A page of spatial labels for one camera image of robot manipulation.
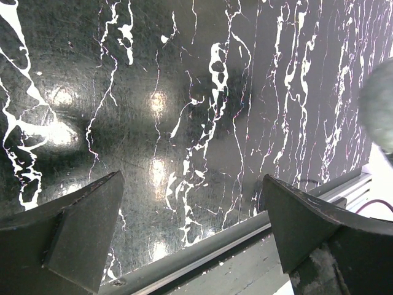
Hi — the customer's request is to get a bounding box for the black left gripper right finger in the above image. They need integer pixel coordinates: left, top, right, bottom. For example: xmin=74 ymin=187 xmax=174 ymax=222
xmin=262 ymin=175 xmax=392 ymax=294

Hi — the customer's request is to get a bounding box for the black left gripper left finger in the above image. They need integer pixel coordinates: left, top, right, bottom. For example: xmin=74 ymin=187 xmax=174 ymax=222
xmin=1 ymin=171 xmax=124 ymax=294

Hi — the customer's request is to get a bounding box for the grey ceramic mug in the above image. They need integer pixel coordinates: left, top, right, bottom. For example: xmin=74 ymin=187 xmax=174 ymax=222
xmin=358 ymin=58 xmax=392 ymax=164

